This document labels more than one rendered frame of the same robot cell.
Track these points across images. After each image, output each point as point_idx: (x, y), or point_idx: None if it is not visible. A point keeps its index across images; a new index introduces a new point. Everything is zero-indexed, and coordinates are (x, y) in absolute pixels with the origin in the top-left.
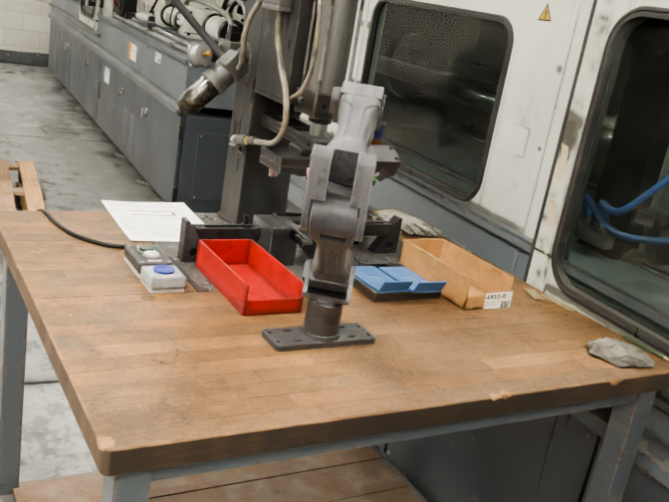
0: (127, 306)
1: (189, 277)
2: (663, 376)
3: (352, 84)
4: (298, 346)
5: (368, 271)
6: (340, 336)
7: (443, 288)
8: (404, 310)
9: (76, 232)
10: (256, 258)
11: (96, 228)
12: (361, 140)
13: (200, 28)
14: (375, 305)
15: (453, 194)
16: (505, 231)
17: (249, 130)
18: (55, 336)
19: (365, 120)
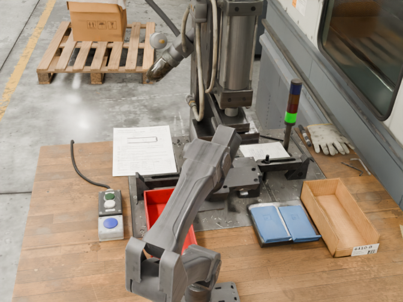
0: (77, 258)
1: (135, 219)
2: None
3: (198, 145)
4: None
5: (267, 213)
6: (212, 301)
7: (322, 233)
8: (282, 259)
9: (81, 168)
10: None
11: (96, 162)
12: (176, 229)
13: (162, 15)
14: (261, 252)
15: (372, 112)
16: (400, 161)
17: (196, 93)
18: (14, 296)
19: (191, 197)
